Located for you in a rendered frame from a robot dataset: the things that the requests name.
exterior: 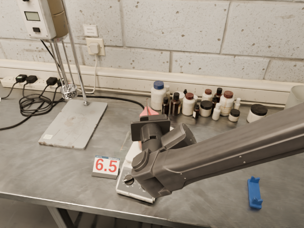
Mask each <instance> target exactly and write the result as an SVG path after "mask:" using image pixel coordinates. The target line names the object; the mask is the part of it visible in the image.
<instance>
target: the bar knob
mask: <svg viewBox="0 0 304 228"><path fill-rule="evenodd" d="M123 182H125V184H127V185H131V184H132V183H133V182H134V178H133V177H132V176H131V175H126V176H125V178H124V180H123Z"/></svg>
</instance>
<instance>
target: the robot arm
mask: <svg viewBox="0 0 304 228"><path fill-rule="evenodd" d="M130 124H131V136H132V141H133V142H136V141H141V146H142V152H141V153H139V154H137V155H136V156H135V157H134V158H133V161H132V164H131V166H132V167H133V168H132V170H131V176H132V177H133V178H134V179H135V180H136V181H137V182H138V183H139V184H140V185H141V186H142V187H143V188H144V189H145V190H146V191H147V192H148V193H149V194H150V195H151V196H152V197H153V198H159V197H163V196H167V195H171V194H172V192H173V191H176V190H181V189H182V188H183V187H185V186H187V185H189V184H191V183H194V182H196V181H199V180H203V179H207V178H210V177H214V176H218V175H221V174H225V173H229V172H232V171H237V170H240V169H244V168H247V167H251V166H255V165H259V164H262V163H266V162H270V161H274V160H277V159H281V158H284V157H289V156H292V155H296V154H300V153H303V152H304V102H303V103H300V104H298V105H295V106H293V107H290V108H287V109H285V110H282V111H280V112H277V113H274V114H271V115H269V116H266V117H264V118H261V119H258V120H256V121H253V122H251V123H248V124H245V125H243V126H240V127H238V128H235V129H232V130H230V131H227V132H224V133H222V134H219V135H217V136H214V137H211V138H208V139H206V140H203V141H201V142H198V143H197V142H196V139H195V137H194V135H193V133H192V132H191V130H190V129H189V128H188V127H187V125H186V124H184V123H182V124H180V125H179V126H177V127H175V128H174V129H172V130H170V124H171V122H170V118H168V117H167V115H166V114H159V113H157V112H156V111H154V110H152V109H151V108H150V107H148V115H147V108H146V107H145V109H144V111H143V112H142V113H141V114H140V121H138V122H133V121H132V120H131V121H130Z"/></svg>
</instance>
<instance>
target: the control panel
mask: <svg viewBox="0 0 304 228"><path fill-rule="evenodd" d="M131 170H132V168H128V167H123V171H122V174H121V177H120V180H119V184H118V188H117V189H118V190H123V191H126V192H129V193H133V194H136V195H140V196H143V197H147V198H150V199H152V196H151V195H150V194H149V193H148V192H147V191H146V190H144V189H143V188H142V187H141V185H140V184H139V183H138V182H137V181H136V180H135V179H134V182H133V183H132V184H131V185H127V184H125V182H123V180H124V178H125V176H126V175H131Z"/></svg>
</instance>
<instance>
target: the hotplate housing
mask: <svg viewBox="0 0 304 228"><path fill-rule="evenodd" d="M131 164H132V163H131V162H128V161H126V160H125V161H124V163H123V166H122V169H121V172H120V175H119V179H118V182H117V185H116V188H115V189H116V192H117V193H118V194H121V195H125V196H128V197H132V198H135V199H138V200H142V201H145V202H149V203H152V204H153V203H154V202H155V199H156V198H152V199H150V198H147V197H143V196H140V195H136V194H133V193H129V192H126V191H123V190H118V189H117V188H118V184H119V180H120V177H121V174H122V171H123V167H128V168H133V167H132V166H131Z"/></svg>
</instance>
